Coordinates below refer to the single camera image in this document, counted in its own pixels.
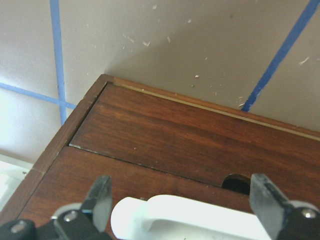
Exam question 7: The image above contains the dark brown wooden cabinet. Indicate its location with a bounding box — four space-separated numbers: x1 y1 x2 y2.
0 73 320 226

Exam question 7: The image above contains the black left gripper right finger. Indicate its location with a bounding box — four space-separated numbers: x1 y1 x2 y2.
249 173 293 240

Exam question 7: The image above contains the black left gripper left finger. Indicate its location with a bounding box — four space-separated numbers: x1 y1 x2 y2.
81 175 113 232

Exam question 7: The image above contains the wooden drawer with white handle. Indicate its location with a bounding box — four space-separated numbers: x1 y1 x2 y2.
18 82 320 240

